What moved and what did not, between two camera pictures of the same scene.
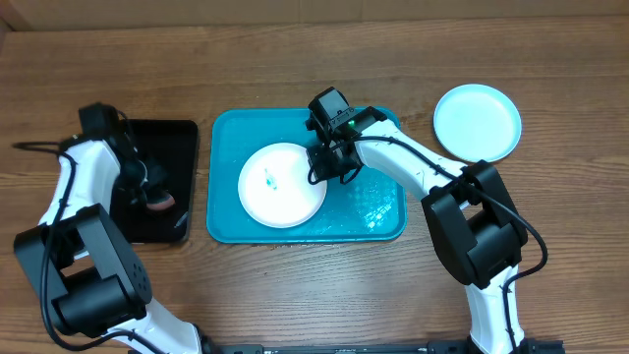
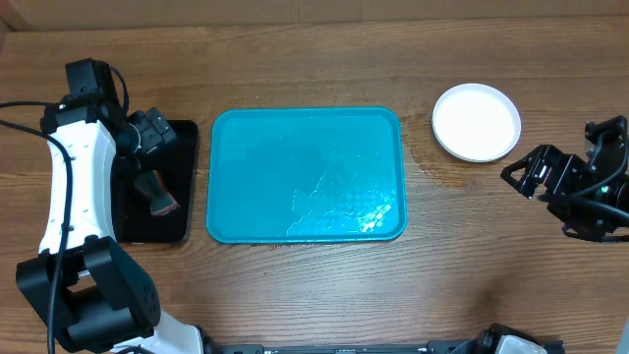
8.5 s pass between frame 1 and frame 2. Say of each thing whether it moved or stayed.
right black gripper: moved
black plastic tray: stayed
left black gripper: moved
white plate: moved
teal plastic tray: stayed
